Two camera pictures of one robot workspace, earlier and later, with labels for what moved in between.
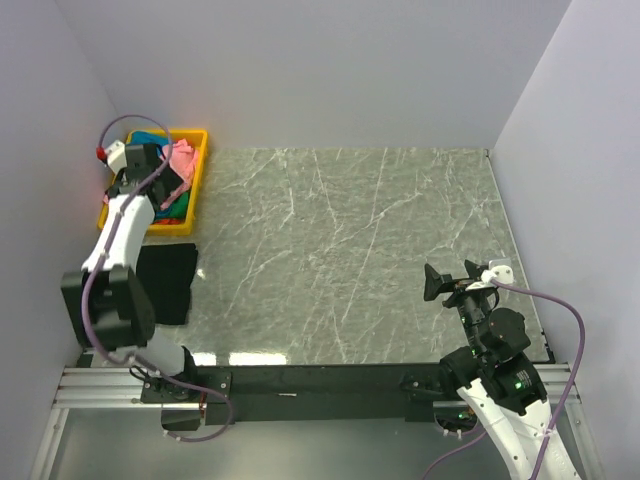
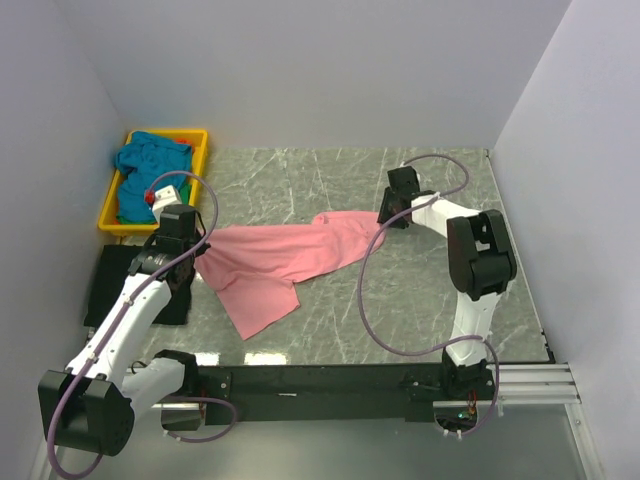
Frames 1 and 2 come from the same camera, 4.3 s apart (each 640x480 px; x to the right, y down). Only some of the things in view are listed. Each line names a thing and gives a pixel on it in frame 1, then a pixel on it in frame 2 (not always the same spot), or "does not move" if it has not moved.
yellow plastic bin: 181,229 does not move
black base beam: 305,393 does not move
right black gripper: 434,282 to 384,215
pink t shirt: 181,161 to 252,270
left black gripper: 171,181 to 207,245
